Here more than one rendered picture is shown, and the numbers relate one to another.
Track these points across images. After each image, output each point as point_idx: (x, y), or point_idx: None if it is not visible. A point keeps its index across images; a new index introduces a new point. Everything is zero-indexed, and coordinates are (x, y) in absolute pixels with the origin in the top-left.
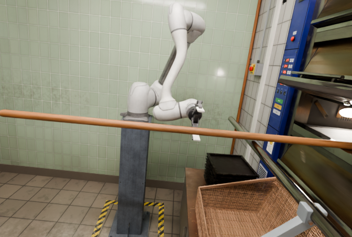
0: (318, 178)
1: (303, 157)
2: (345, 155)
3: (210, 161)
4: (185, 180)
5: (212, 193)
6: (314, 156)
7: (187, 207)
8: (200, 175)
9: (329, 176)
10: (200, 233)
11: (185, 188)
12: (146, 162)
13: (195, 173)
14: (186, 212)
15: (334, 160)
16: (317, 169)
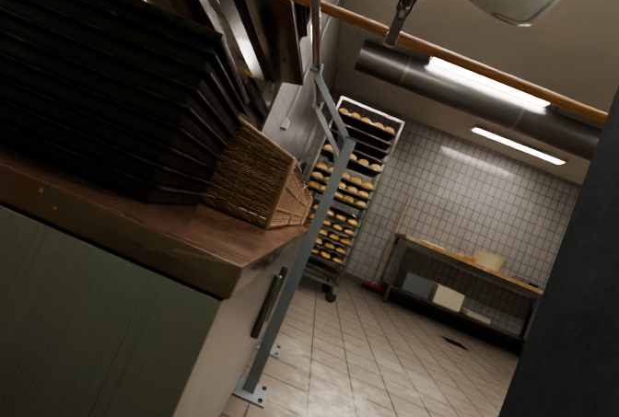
0: (169, 9)
1: None
2: None
3: (234, 76)
4: (225, 325)
5: (248, 159)
6: None
7: (288, 239)
8: (159, 212)
9: (175, 3)
10: (284, 212)
11: (233, 324)
12: (554, 281)
13: (182, 225)
14: (270, 275)
15: None
16: None
